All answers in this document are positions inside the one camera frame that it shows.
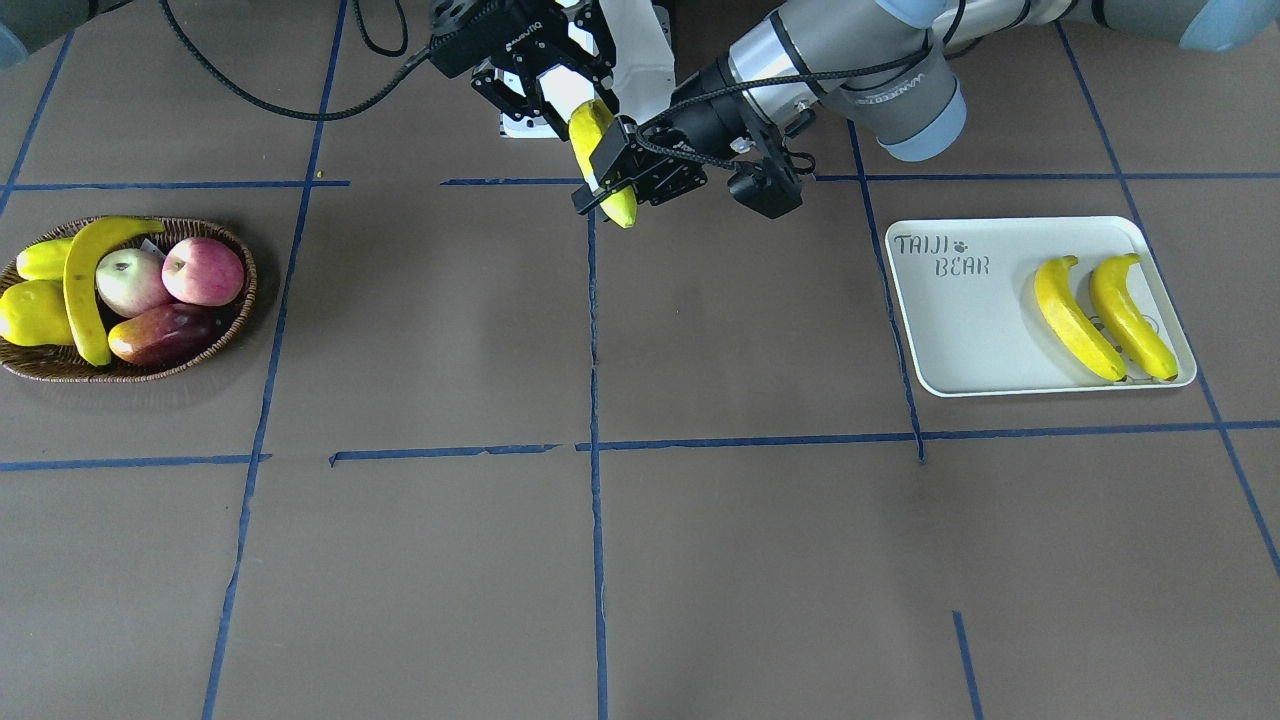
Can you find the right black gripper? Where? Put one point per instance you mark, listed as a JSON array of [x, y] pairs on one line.
[[522, 92]]

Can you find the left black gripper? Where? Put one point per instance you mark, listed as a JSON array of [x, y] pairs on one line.
[[703, 111]]

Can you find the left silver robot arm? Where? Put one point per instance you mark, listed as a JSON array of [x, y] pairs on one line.
[[882, 64]]

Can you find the brown wicker basket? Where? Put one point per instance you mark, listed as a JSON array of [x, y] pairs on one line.
[[62, 364]]

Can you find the white rectangular tray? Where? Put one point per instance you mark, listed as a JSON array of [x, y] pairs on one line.
[[966, 294]]

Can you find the pink red apple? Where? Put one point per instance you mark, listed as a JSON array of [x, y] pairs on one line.
[[203, 271]]

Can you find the red yellow mango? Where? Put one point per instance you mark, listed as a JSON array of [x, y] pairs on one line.
[[167, 335]]

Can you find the pale green apple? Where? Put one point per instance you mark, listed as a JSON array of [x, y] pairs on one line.
[[130, 282]]

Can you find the yellow starfruit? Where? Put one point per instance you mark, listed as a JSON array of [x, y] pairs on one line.
[[44, 261]]

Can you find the yellow lemon fruit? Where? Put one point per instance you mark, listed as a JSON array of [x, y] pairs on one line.
[[33, 313]]

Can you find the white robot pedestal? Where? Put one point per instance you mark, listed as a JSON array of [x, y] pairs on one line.
[[644, 74]]

